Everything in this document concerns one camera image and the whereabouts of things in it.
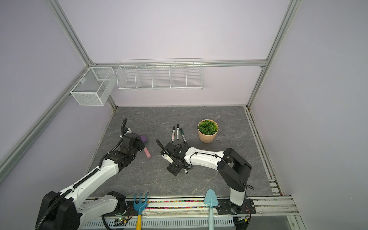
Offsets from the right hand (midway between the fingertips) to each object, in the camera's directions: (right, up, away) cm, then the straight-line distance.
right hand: (175, 164), depth 86 cm
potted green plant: (+21, +21, +6) cm, 30 cm away
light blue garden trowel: (+20, -15, -12) cm, 28 cm away
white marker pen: (0, +18, +19) cm, 26 cm away
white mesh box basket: (-60, +51, +16) cm, 80 cm away
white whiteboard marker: (-3, +16, +16) cm, 23 cm away
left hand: (-21, +15, -1) cm, 26 cm away
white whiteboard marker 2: (+7, -4, -1) cm, 8 cm away
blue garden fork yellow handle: (-17, -18, -12) cm, 28 cm away
